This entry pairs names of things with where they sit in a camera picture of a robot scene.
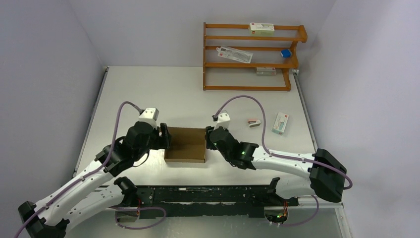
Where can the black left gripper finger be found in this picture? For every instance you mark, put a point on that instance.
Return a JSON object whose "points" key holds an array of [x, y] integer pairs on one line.
{"points": [[166, 141], [163, 129]]}

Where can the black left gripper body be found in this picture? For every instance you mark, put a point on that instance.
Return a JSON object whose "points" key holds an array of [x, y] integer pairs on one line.
{"points": [[154, 143]]}

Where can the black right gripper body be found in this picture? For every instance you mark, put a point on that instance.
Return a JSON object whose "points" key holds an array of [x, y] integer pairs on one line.
{"points": [[228, 156]]}

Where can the brown cardboard box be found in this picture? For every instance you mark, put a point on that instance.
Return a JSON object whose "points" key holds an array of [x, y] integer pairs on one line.
{"points": [[188, 145]]}

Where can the orange wooden shelf rack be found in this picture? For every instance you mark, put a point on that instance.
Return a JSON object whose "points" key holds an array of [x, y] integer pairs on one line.
{"points": [[225, 74]]}

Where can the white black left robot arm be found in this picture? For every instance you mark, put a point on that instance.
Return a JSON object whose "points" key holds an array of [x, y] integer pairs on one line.
{"points": [[97, 188]]}

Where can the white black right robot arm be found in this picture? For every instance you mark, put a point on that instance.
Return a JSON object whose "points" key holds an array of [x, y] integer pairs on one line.
{"points": [[319, 173]]}

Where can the white flat box bottom shelf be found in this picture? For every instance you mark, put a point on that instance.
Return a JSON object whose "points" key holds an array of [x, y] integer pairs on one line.
{"points": [[266, 71]]}

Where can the white green box top shelf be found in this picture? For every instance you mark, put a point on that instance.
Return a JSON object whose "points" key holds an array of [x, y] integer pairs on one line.
{"points": [[261, 29]]}

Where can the clear plastic packet on shelf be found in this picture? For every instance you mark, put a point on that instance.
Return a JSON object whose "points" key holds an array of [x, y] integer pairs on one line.
{"points": [[234, 54]]}

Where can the blue small object on shelf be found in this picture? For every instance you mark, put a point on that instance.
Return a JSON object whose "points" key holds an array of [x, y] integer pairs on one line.
{"points": [[286, 53]]}

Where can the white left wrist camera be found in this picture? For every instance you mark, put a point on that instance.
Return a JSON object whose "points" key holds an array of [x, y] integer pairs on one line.
{"points": [[150, 116]]}

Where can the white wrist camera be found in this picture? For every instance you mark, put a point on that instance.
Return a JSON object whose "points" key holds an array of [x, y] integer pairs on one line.
{"points": [[150, 116], [222, 120]]}

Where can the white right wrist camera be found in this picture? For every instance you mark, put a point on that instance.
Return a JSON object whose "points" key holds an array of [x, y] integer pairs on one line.
{"points": [[222, 120]]}

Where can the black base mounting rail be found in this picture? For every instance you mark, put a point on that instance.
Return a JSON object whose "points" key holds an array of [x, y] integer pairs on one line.
{"points": [[196, 201]]}

